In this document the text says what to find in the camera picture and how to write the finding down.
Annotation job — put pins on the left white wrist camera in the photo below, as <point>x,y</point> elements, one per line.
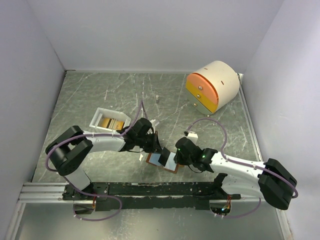
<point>154,123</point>

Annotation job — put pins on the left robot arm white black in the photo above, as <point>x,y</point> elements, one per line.
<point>66,153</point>

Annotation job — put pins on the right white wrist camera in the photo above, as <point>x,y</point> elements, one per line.
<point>192,136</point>

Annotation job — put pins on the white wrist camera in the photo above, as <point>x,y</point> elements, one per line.
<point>192,136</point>
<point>154,123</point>

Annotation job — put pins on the stack of cards in tray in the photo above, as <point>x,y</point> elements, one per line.
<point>111,123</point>

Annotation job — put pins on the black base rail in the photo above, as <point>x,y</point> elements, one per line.
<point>159,195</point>

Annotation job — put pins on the cream round drawer cabinet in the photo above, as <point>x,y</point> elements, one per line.
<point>212,87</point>

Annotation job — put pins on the dark credit card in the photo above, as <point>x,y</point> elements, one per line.
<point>164,156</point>

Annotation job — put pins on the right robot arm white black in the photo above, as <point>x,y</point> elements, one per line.
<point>270,179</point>

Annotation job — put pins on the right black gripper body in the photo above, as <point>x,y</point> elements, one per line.
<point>182,160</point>

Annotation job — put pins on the brown leather card holder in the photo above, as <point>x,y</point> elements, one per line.
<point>167,163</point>

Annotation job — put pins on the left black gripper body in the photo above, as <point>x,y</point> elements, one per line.
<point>147,142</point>

